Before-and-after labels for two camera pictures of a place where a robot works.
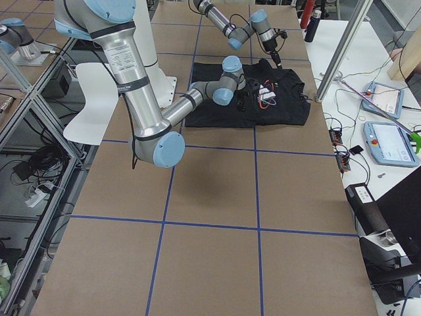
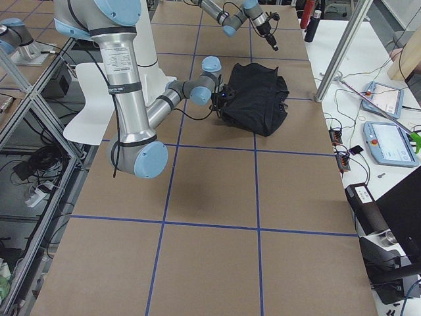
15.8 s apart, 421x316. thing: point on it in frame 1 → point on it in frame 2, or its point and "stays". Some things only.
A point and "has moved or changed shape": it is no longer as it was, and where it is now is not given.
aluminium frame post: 341,55 stays
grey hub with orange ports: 335,136 stays
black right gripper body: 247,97 → 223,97
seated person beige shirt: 408,60 stays
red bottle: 310,5 stays
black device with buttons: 368,213 stays
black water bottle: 313,26 stays
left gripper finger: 276,58 → 272,40
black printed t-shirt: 280,100 has moved or changed shape
